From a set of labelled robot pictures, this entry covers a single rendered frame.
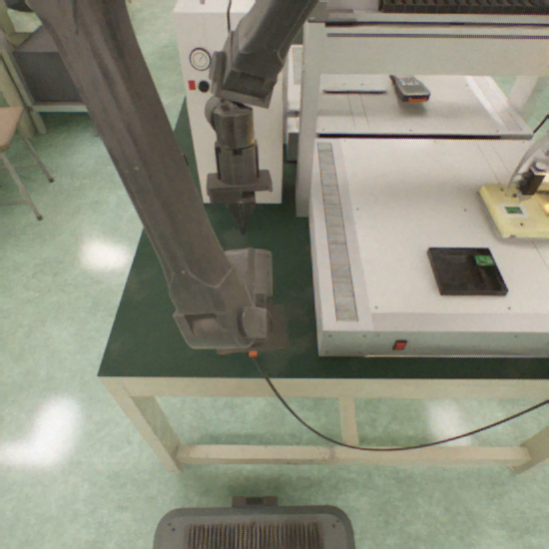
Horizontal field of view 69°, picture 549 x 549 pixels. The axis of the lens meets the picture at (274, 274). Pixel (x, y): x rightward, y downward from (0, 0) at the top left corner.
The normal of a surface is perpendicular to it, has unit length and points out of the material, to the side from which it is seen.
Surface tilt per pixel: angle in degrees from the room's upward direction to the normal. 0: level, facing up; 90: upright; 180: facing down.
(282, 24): 120
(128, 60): 67
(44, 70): 90
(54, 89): 90
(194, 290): 75
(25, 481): 0
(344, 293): 0
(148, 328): 0
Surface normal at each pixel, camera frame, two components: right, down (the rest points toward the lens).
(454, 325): 0.00, -0.65
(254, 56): 0.01, 0.99
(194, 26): 0.00, 0.76
